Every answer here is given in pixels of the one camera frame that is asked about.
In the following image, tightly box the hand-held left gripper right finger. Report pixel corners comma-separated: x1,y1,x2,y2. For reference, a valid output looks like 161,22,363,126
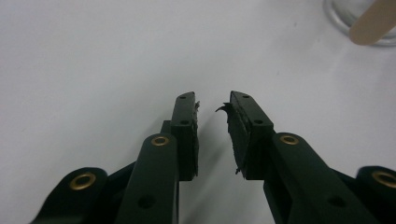
215,90,380,224

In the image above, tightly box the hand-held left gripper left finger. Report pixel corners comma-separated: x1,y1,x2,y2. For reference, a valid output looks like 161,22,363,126
115,91,201,224

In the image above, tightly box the clear glass jar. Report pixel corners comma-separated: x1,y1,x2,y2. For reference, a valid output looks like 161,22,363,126
323,0,396,48

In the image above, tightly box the wooden stick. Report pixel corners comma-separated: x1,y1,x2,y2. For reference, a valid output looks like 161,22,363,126
348,0,396,47

